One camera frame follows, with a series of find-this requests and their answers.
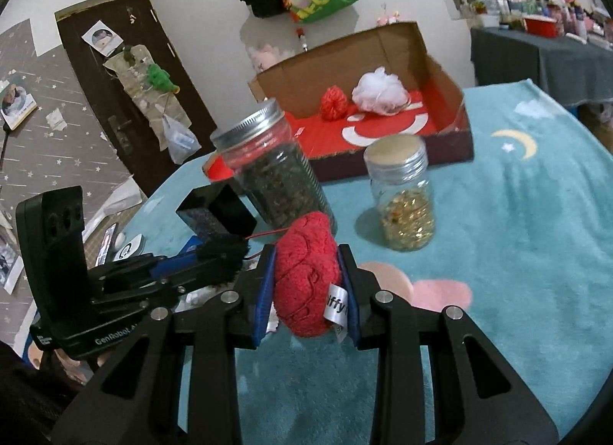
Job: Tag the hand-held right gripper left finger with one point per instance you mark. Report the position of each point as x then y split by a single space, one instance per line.
264 296

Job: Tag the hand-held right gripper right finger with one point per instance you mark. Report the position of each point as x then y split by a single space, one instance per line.
348 296

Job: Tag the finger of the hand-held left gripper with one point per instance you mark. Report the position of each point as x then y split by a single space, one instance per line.
177 262
134 300

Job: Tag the red brain plush toy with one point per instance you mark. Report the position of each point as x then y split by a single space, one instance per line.
306 277

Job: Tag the cardboard box with red lining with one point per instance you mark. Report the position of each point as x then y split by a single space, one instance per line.
383 134

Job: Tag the person's left hand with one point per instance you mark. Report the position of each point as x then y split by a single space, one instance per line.
72 364

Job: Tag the white power bank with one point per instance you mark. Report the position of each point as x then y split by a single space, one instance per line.
128 248

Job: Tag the colourful beauty cream box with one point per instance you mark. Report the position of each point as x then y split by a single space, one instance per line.
210 220

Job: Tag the small glass jar yellow capsules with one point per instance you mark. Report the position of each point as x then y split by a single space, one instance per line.
404 205

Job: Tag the large glass jar green leaves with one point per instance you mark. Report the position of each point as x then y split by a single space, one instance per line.
277 177

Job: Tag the clear plastic bag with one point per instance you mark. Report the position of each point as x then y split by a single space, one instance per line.
179 141

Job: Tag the brown door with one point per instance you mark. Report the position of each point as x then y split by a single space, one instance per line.
91 105

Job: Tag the beige hanging organizer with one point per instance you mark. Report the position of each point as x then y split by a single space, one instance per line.
139 90

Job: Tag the green plush toy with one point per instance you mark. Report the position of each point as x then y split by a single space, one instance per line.
160 77

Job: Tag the red mesh scrub ball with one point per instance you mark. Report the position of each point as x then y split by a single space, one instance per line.
334 102

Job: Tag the white mesh bath pouf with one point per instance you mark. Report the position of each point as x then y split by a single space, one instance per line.
378 90

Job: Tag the paper picture on door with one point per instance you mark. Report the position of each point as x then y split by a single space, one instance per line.
100 38

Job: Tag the pink plush toy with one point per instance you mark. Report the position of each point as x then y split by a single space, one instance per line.
268 55

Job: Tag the table with dark cloth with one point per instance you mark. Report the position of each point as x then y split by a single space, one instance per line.
536 67

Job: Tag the red basin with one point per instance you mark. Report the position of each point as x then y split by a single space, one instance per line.
541 24

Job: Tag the cluttered side table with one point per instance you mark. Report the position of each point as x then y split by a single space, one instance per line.
507 2

